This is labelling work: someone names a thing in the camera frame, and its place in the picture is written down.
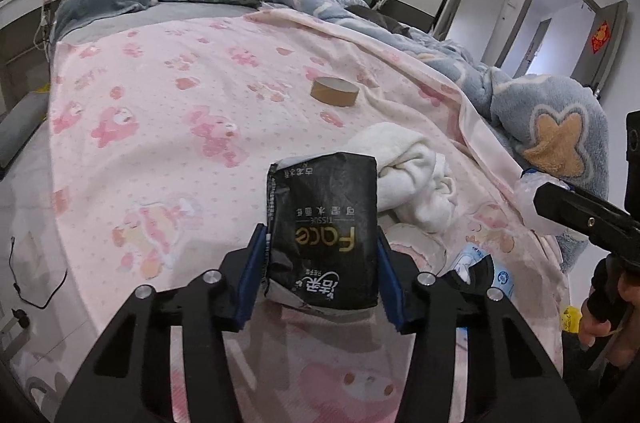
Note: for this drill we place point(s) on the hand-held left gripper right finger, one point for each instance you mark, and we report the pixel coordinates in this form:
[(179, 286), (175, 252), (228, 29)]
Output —
[(389, 278)]

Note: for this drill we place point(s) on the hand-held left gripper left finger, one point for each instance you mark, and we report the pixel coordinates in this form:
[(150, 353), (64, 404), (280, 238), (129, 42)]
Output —
[(252, 275)]

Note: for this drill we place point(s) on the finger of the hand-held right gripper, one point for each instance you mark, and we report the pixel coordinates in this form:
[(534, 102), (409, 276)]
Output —
[(565, 205)]

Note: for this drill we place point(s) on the crushed clear plastic bottle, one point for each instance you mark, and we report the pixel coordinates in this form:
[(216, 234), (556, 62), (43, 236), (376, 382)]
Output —
[(525, 203)]

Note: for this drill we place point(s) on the black tissue packet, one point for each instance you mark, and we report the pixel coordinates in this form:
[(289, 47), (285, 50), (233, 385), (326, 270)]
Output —
[(320, 223)]

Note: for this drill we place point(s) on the white towel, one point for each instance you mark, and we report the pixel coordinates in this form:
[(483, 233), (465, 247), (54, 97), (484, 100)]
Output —
[(410, 183)]

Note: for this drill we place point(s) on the brown cardboard tape roll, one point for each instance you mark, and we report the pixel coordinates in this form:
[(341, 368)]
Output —
[(334, 93)]

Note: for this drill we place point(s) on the person's right hand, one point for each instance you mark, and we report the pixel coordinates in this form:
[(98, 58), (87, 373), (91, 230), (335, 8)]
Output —
[(627, 328)]

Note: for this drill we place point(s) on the yellow bag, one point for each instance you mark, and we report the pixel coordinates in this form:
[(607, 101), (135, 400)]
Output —
[(570, 319)]

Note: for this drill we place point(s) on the blue white plastic packet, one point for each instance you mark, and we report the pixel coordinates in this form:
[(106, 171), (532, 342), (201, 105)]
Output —
[(472, 260)]

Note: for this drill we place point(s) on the blue patterned duvet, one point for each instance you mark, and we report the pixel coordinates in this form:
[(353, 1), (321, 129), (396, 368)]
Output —
[(550, 113)]

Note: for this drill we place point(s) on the grey door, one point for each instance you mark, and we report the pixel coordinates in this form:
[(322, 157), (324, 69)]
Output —
[(607, 68)]

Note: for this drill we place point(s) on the red door decoration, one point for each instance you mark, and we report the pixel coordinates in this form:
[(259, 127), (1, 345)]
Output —
[(600, 37)]

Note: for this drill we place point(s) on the pink printed blanket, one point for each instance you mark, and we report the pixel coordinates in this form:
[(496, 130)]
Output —
[(200, 103)]

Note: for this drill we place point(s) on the black power plug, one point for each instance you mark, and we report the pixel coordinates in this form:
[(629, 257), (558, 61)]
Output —
[(21, 317)]

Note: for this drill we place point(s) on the grey bed sheet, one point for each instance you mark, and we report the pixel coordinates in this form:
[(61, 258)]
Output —
[(165, 15)]

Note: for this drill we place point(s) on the grey floor cushion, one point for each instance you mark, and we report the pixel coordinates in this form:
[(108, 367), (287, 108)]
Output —
[(20, 128)]

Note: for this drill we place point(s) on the grey blue pillow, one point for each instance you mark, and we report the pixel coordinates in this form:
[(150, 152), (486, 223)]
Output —
[(105, 0)]

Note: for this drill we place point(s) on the white vanity desk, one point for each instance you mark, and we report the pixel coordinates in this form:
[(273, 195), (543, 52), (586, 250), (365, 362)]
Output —
[(25, 3)]

